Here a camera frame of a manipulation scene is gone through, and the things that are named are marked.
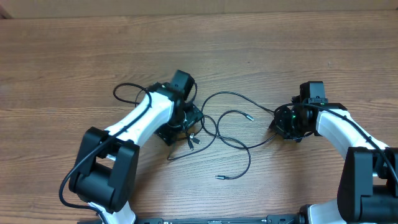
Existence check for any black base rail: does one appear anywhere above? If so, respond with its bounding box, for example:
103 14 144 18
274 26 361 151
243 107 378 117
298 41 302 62
135 214 307 224

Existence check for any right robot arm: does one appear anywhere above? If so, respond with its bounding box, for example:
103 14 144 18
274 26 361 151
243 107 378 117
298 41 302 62
270 81 397 223

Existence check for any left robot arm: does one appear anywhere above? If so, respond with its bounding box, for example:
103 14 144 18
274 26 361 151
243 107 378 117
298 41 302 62
61 70 203 223

